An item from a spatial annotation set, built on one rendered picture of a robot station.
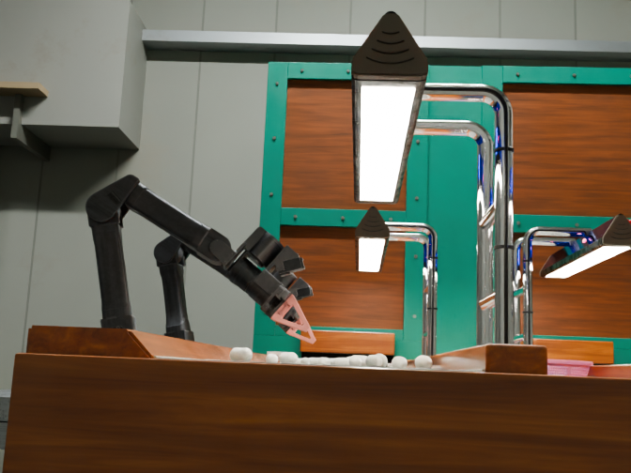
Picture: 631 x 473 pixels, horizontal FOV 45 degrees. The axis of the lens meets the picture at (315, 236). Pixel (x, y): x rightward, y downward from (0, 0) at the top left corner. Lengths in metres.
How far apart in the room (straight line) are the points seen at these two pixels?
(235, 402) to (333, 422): 0.09
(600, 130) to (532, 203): 0.34
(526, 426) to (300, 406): 0.19
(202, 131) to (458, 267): 1.97
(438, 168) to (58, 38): 2.17
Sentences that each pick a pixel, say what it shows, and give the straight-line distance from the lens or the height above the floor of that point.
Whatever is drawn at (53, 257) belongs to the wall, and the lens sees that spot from 4.17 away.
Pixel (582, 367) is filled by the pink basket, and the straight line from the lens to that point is 1.46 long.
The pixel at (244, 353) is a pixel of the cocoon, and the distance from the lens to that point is 1.02.
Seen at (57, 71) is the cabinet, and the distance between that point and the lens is 4.00.
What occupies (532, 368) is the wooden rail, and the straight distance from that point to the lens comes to 0.71.
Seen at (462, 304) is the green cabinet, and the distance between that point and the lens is 2.55.
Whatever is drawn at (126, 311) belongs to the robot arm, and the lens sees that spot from 1.60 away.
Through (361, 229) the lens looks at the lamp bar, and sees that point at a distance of 1.75.
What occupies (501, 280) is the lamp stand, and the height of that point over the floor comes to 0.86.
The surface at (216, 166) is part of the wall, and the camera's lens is 4.04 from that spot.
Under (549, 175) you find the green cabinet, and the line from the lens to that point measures 2.68.
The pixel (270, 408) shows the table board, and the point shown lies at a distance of 0.68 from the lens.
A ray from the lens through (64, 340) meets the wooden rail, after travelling 0.74.
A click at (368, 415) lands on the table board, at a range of 0.67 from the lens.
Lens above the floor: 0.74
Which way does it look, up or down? 10 degrees up
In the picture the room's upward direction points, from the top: 2 degrees clockwise
